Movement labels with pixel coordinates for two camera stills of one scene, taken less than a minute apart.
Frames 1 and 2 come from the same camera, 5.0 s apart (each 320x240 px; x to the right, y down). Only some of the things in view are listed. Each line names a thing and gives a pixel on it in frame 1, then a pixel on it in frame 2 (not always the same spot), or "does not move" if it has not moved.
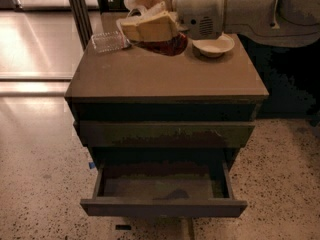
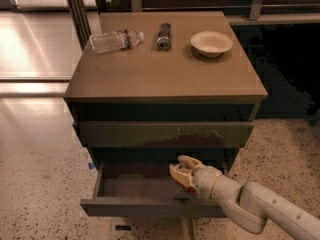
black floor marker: x=123 y=227 does not move
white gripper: x=199 y=9 -> x=204 y=180
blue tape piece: x=91 y=165 does not move
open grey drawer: x=169 y=188 does not move
